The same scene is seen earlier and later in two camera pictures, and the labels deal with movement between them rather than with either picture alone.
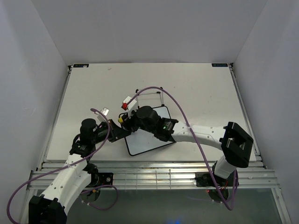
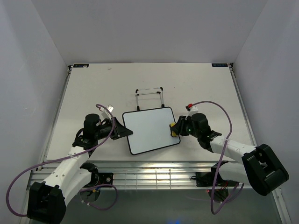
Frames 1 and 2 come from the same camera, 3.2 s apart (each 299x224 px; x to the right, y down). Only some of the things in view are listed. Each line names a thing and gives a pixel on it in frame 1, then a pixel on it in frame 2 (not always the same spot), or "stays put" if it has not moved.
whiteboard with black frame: x=139 y=141 stays put
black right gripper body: x=132 y=123 -> x=185 y=127
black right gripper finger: x=117 y=132 stays put
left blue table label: x=81 y=66 stays put
